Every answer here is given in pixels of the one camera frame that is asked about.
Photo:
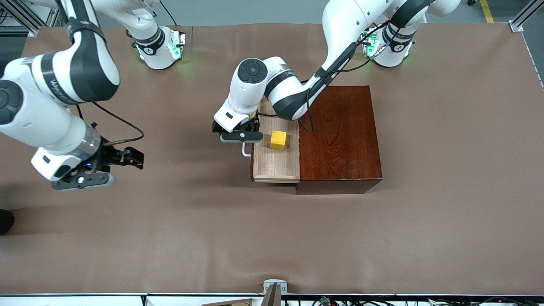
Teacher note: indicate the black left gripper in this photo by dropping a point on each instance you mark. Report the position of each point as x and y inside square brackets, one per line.
[251, 126]

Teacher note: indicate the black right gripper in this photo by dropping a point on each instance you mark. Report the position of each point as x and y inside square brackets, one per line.
[111, 155]

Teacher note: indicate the yellow block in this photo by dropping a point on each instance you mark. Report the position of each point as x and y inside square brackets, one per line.
[278, 140]

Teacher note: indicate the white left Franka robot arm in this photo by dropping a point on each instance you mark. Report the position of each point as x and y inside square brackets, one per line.
[340, 25]

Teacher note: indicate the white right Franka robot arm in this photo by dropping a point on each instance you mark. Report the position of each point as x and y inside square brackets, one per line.
[63, 76]

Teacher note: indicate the brown table cover sheet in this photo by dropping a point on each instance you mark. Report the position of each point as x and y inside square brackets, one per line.
[170, 238]

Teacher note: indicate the dark brown wooden cabinet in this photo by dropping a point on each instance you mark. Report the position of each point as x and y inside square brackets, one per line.
[340, 140]

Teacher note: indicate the light wooden board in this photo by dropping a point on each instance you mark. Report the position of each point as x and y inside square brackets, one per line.
[229, 303]

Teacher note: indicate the grey metal clamp bracket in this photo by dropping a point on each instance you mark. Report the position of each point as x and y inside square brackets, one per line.
[274, 284]

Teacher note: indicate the grey upright post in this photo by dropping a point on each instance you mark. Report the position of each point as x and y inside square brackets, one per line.
[272, 297]

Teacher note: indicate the aluminium frame profile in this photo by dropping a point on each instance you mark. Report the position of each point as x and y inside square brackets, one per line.
[525, 17]
[17, 12]

